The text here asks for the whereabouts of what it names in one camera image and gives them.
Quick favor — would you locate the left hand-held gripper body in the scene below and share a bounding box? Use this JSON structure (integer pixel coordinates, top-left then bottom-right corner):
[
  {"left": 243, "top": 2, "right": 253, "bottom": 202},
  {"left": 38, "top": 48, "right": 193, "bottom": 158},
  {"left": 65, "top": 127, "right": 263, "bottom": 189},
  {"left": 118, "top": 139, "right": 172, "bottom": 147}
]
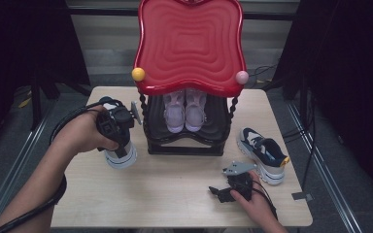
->
[{"left": 96, "top": 100, "right": 143, "bottom": 147}]

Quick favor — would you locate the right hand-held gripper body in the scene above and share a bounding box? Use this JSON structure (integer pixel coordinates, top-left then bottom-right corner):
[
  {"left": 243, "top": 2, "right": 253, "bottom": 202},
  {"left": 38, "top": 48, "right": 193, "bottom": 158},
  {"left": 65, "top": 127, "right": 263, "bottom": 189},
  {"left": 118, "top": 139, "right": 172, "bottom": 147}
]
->
[{"left": 222, "top": 160, "right": 258, "bottom": 202}]

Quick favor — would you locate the navy and white sneaker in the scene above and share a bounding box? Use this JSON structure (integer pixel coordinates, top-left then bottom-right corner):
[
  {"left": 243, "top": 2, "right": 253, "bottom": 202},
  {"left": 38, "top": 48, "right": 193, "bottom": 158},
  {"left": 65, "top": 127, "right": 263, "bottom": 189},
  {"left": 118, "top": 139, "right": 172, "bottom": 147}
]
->
[
  {"left": 98, "top": 95, "right": 139, "bottom": 170},
  {"left": 236, "top": 126, "right": 290, "bottom": 186}
]

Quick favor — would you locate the purple jelly sandal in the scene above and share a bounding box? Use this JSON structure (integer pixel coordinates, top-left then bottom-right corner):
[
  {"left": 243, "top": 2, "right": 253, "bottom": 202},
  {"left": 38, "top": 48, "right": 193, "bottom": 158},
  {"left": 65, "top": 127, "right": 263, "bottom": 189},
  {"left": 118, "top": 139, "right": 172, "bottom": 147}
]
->
[
  {"left": 185, "top": 88, "right": 208, "bottom": 133},
  {"left": 162, "top": 89, "right": 187, "bottom": 134}
]

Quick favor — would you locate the red and black shoe rack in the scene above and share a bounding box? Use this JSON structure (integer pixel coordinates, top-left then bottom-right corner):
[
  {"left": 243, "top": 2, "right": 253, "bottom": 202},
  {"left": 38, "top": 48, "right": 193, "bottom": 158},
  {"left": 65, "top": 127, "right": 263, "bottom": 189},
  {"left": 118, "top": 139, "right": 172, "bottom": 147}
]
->
[{"left": 131, "top": 0, "right": 251, "bottom": 157}]

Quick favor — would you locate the person's right hand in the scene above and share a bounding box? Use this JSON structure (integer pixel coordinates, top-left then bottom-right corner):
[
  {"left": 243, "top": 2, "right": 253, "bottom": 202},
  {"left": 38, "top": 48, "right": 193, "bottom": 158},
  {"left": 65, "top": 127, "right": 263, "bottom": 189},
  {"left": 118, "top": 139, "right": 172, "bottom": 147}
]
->
[{"left": 230, "top": 171, "right": 278, "bottom": 227}]

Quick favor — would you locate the person's left hand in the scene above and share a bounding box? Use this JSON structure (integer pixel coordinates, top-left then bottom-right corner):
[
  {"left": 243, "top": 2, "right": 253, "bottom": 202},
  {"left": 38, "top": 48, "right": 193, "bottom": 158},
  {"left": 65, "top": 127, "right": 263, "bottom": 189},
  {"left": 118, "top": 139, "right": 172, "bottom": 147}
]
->
[{"left": 52, "top": 105, "right": 119, "bottom": 154}]

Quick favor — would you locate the grey tape piece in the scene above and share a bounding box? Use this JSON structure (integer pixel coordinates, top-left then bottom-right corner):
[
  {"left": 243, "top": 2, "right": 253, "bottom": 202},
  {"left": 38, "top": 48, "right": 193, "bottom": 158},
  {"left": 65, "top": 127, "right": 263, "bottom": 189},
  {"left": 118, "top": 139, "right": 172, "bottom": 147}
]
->
[{"left": 291, "top": 191, "right": 314, "bottom": 202}]

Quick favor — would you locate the black stand leg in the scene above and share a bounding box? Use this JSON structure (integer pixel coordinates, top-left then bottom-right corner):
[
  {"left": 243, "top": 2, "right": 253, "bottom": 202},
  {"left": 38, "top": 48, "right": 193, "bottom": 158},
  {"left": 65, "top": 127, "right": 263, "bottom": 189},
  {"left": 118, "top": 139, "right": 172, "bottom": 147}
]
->
[{"left": 28, "top": 72, "right": 61, "bottom": 132}]

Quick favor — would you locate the yellow tape strip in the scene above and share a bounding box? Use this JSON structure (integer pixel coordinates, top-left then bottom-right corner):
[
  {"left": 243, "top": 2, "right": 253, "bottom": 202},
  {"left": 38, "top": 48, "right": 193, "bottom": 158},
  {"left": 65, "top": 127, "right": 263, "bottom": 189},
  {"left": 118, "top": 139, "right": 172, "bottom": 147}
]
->
[{"left": 17, "top": 96, "right": 32, "bottom": 109}]

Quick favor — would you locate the dark curtain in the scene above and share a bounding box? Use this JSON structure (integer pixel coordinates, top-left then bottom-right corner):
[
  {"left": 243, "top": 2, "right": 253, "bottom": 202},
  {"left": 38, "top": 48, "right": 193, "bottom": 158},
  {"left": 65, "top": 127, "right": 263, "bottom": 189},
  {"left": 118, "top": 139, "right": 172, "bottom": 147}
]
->
[
  {"left": 271, "top": 0, "right": 373, "bottom": 205},
  {"left": 0, "top": 0, "right": 91, "bottom": 163}
]

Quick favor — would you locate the right hand-held gripper black cable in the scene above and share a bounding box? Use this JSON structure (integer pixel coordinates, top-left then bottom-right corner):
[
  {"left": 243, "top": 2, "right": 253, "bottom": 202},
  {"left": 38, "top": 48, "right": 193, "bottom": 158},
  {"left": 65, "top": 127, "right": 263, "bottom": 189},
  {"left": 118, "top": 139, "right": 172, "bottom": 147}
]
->
[{"left": 251, "top": 180, "right": 279, "bottom": 221}]

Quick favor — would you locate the hand-held gripper black cable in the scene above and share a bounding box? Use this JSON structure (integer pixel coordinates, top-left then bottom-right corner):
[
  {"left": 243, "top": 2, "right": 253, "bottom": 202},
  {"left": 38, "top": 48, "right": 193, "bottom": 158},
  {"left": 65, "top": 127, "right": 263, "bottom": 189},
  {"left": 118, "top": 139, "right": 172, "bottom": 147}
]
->
[
  {"left": 0, "top": 98, "right": 125, "bottom": 233},
  {"left": 251, "top": 180, "right": 279, "bottom": 221}
]

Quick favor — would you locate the left hand-held gripper black cable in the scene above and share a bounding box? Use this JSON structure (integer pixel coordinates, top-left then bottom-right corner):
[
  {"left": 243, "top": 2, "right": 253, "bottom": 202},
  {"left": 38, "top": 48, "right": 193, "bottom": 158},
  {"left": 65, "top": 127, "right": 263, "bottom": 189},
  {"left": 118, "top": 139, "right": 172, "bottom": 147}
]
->
[{"left": 0, "top": 98, "right": 125, "bottom": 233}]

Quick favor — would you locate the black hanging cable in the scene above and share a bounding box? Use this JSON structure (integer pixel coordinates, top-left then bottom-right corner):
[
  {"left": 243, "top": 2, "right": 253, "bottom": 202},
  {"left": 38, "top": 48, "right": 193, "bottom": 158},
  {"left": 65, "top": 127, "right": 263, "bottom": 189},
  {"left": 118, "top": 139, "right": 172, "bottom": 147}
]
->
[{"left": 281, "top": 93, "right": 318, "bottom": 192}]

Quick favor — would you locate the metal floor rail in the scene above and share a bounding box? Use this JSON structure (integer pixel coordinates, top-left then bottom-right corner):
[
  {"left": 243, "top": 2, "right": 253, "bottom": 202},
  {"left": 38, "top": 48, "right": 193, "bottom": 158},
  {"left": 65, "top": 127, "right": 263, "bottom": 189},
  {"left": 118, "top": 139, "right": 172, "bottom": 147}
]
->
[
  {"left": 286, "top": 101, "right": 363, "bottom": 233},
  {"left": 0, "top": 96, "right": 58, "bottom": 233}
]

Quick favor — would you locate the black floor cable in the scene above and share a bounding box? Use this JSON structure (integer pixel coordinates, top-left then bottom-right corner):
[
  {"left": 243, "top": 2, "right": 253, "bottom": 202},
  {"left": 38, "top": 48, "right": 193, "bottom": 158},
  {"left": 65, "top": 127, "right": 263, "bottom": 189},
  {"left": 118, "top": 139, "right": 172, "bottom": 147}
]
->
[{"left": 248, "top": 62, "right": 280, "bottom": 89}]

